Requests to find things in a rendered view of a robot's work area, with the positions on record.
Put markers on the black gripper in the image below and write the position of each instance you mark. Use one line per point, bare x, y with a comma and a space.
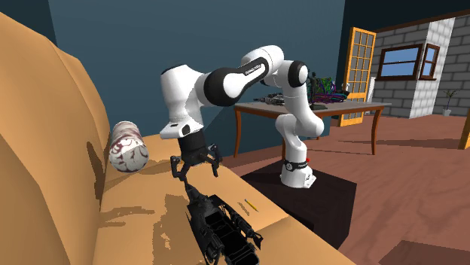
193, 147

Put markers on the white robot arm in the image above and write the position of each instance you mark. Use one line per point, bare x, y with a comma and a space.
183, 95

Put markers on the yellow pencil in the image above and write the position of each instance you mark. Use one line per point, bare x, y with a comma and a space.
251, 205

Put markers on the white maroon patterned bolster pillow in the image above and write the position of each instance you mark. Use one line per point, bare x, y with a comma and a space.
126, 150

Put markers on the dark robot stand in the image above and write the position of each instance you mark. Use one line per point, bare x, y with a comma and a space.
323, 209

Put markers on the tan sofa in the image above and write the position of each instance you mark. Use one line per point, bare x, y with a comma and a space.
55, 128

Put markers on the wooden table with grey top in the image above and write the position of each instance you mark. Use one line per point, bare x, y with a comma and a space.
352, 107

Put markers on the yellow glazed door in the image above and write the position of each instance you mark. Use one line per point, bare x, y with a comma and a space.
361, 55

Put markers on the wide brown framed window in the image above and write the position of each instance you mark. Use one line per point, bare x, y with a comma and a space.
400, 62

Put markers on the narrow brown framed window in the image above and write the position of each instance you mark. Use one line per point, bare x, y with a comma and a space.
430, 60

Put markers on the potted plant in white pot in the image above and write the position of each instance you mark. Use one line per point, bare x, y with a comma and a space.
448, 101

